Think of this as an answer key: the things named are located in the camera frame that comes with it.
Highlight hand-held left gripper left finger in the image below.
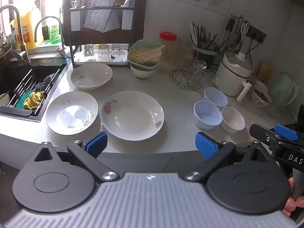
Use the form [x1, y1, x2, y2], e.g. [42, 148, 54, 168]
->
[33, 131, 120, 182]

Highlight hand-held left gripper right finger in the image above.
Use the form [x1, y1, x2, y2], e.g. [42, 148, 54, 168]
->
[184, 132, 270, 183]

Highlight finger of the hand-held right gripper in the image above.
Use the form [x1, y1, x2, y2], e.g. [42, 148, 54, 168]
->
[274, 124, 304, 143]
[249, 123, 285, 148]

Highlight small white ceramic bowl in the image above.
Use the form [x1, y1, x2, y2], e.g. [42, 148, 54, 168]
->
[221, 106, 246, 134]

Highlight pale blue plastic bowl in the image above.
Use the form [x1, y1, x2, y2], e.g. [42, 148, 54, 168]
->
[203, 87, 229, 111]
[193, 100, 223, 131]

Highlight white plate grey leaves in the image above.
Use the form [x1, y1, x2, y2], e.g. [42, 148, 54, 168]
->
[45, 91, 99, 135]

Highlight white plate red flowers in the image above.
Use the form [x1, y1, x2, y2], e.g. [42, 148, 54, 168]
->
[100, 90, 165, 141]

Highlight white plate pale pink flower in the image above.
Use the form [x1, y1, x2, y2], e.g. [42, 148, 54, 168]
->
[70, 63, 114, 90]

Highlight person's right hand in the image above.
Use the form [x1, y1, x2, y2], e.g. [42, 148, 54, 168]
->
[283, 177, 304, 217]

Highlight patterned bowl brown contents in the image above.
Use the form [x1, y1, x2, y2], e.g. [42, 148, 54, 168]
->
[250, 81, 273, 109]

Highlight pale green kettle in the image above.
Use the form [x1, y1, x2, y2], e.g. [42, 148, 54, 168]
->
[270, 71, 300, 112]

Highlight yellow sponge block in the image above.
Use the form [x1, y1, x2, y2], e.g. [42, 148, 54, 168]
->
[257, 62, 274, 82]

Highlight white electric cooking pot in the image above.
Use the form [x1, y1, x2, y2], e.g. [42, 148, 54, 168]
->
[212, 51, 254, 102]

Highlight clear upturned glass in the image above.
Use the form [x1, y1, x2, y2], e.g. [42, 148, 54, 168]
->
[192, 60, 207, 86]
[175, 47, 196, 76]

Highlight yellow cloth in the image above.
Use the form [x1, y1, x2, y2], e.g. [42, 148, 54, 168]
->
[23, 91, 46, 111]

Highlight steel wool scrubber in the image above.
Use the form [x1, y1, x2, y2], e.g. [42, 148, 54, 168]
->
[35, 73, 57, 91]

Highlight white drip tray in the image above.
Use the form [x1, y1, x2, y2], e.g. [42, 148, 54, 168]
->
[74, 50, 131, 64]

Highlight white bowl red base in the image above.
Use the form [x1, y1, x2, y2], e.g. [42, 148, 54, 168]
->
[130, 65, 158, 80]

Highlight teal cloth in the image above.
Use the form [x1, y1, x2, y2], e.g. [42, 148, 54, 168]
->
[15, 93, 32, 109]

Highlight green black utensil holder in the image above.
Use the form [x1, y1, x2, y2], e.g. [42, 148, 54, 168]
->
[191, 45, 219, 72]

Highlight black sink drain rack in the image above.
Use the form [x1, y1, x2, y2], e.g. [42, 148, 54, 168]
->
[5, 68, 63, 115]

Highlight clear drinking glass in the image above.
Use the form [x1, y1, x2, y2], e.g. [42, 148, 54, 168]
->
[98, 44, 110, 60]
[111, 44, 123, 60]
[84, 44, 95, 58]

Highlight black power strip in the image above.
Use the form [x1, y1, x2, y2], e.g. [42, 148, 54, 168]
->
[246, 24, 268, 44]

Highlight dry noodles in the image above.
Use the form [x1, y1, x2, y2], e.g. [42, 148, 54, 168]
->
[129, 47, 165, 66]

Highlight black dish rack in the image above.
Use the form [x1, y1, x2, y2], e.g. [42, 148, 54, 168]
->
[62, 0, 148, 70]

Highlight hanging kitchen utensils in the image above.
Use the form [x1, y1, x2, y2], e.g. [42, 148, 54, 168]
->
[224, 14, 250, 49]

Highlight curved steel faucet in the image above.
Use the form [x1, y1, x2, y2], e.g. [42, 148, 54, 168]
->
[34, 16, 68, 62]

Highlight red-lidded clear jar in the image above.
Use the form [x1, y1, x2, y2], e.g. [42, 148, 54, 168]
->
[158, 31, 178, 74]

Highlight black kitchen sink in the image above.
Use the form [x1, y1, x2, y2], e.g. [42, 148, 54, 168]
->
[0, 56, 68, 124]

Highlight bundle of chopsticks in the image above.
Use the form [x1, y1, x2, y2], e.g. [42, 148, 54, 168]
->
[189, 21, 227, 51]

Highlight green colander basket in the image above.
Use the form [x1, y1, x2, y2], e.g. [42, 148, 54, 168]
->
[127, 39, 166, 71]

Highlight green liquid bottle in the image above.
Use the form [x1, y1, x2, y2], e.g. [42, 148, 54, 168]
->
[48, 22, 63, 45]

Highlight tall steel faucet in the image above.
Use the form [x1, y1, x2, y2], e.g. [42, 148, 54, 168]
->
[0, 4, 32, 64]

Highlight brown wooden cutting board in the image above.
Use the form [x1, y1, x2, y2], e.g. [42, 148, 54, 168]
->
[64, 0, 148, 47]

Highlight steel pot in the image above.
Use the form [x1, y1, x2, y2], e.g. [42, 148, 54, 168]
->
[0, 44, 14, 60]

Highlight patterned grey chopping board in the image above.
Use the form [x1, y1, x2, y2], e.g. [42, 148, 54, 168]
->
[84, 0, 122, 33]

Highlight yellow liquid jug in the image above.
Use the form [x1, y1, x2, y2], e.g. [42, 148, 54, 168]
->
[13, 5, 45, 51]

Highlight wire glass rack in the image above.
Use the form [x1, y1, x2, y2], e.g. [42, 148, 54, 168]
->
[169, 68, 207, 91]

